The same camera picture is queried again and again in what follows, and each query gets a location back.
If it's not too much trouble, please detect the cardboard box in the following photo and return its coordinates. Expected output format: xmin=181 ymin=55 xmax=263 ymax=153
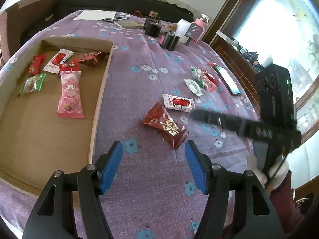
xmin=1 ymin=37 xmax=114 ymax=196

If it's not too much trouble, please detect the dark red foil snack packet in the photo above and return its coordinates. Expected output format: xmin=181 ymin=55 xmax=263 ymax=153
xmin=78 ymin=51 xmax=109 ymax=67

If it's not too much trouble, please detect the white gloved right hand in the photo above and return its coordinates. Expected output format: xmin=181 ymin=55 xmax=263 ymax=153
xmin=247 ymin=153 xmax=289 ymax=194

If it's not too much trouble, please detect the white plastic container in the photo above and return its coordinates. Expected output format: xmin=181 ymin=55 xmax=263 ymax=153
xmin=175 ymin=19 xmax=191 ymax=44

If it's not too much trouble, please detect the white paper sheet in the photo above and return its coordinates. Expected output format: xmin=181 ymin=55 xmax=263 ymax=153
xmin=74 ymin=10 xmax=116 ymax=21

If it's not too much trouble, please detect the purple floral tablecloth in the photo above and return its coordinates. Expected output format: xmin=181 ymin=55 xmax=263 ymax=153
xmin=4 ymin=14 xmax=257 ymax=238

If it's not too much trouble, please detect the clear green cracker packet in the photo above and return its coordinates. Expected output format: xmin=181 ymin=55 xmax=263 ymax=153
xmin=20 ymin=73 xmax=46 ymax=95

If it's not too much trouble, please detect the white red strawberry packet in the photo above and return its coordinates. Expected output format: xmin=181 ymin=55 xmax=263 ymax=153
xmin=43 ymin=49 xmax=74 ymax=74

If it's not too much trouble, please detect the black sofa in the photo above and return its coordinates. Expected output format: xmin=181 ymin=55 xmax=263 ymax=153
xmin=53 ymin=0 xmax=194 ymax=23

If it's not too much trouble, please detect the grey notebook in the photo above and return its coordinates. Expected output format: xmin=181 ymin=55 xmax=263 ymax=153
xmin=114 ymin=20 xmax=143 ymax=29

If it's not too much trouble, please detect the black marker pen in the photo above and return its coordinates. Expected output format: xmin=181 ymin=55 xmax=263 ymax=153
xmin=101 ymin=17 xmax=129 ymax=22

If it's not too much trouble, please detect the white red snack packet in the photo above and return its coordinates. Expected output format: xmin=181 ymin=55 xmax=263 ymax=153
xmin=163 ymin=94 xmax=196 ymax=113

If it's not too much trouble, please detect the green white candy packet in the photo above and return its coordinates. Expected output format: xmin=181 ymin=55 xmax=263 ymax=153
xmin=191 ymin=66 xmax=207 ymax=88

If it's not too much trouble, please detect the large pink cartoon snack bag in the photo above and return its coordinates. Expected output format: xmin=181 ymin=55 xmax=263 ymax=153
xmin=57 ymin=71 xmax=84 ymax=119

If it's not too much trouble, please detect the dark red gold snack packet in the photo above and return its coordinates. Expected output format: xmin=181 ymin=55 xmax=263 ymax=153
xmin=142 ymin=101 xmax=188 ymax=150

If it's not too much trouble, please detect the small red round-logo packet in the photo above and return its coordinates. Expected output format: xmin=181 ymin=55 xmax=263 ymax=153
xmin=26 ymin=54 xmax=46 ymax=75

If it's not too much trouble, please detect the small red packet in box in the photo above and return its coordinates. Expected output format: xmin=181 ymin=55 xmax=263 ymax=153
xmin=59 ymin=59 xmax=80 ymax=72

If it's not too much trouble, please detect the pink sleeved water bottle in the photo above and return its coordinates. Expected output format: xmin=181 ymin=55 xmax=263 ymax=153
xmin=190 ymin=14 xmax=210 ymax=43

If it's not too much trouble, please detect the black smartphone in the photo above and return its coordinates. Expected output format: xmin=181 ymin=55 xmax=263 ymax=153
xmin=213 ymin=66 xmax=241 ymax=96

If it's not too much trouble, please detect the brown wooden cabinet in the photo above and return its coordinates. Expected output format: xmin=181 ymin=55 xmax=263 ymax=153
xmin=203 ymin=0 xmax=260 ymax=112

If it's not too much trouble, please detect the white green snack packet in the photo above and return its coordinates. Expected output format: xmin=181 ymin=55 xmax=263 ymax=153
xmin=184 ymin=79 xmax=204 ymax=97

